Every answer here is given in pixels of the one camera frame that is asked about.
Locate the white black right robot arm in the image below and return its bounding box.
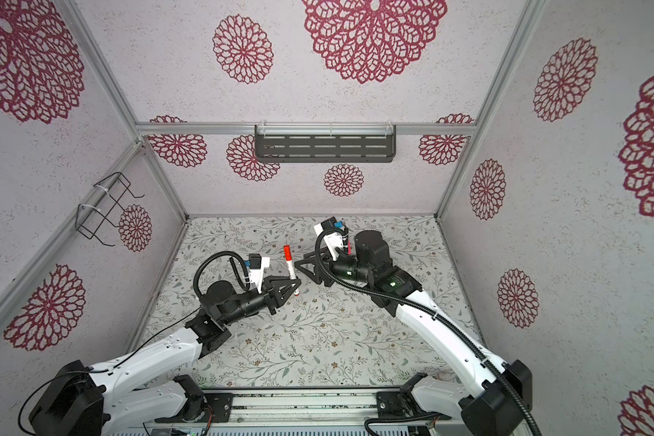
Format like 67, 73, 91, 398
297, 222, 541, 435

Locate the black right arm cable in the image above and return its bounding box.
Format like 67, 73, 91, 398
313, 228, 543, 436

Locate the dark grey wall shelf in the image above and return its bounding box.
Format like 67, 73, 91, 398
254, 125, 397, 164

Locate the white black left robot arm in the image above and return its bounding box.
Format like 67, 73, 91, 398
28, 276, 302, 435

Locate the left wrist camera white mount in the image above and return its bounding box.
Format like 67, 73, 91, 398
245, 254, 271, 294

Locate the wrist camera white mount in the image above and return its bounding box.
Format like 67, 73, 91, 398
314, 217, 349, 261
245, 254, 271, 294

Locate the black wire wall basket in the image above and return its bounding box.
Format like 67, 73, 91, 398
74, 171, 145, 248

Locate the white red marker pen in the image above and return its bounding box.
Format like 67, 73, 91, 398
286, 260, 300, 296

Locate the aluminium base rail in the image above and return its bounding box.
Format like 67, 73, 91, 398
73, 386, 530, 436

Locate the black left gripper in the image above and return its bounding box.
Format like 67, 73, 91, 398
222, 276, 302, 328

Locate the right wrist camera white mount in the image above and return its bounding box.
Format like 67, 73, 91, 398
314, 217, 349, 261

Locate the red pen cap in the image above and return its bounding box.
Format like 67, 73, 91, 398
283, 245, 292, 263

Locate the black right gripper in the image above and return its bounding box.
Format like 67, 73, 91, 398
297, 247, 376, 290

